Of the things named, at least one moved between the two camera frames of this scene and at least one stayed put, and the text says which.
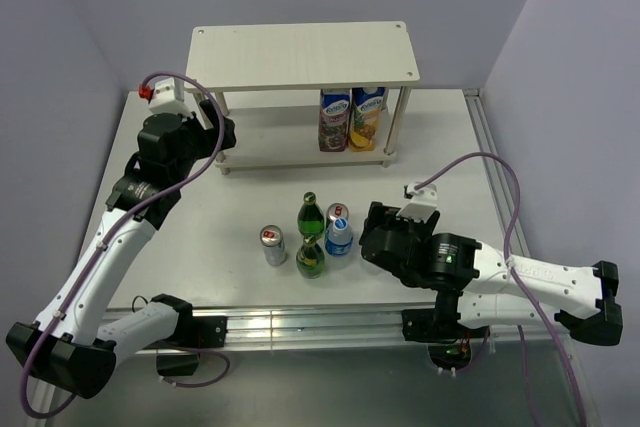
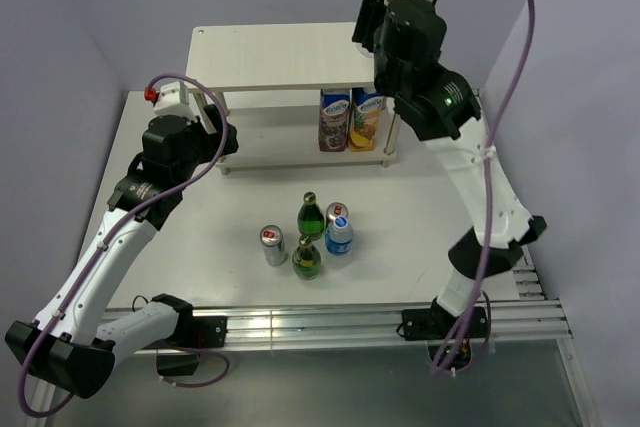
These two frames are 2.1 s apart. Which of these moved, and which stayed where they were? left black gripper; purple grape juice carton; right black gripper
Moved: right black gripper
Stayed: left black gripper; purple grape juice carton
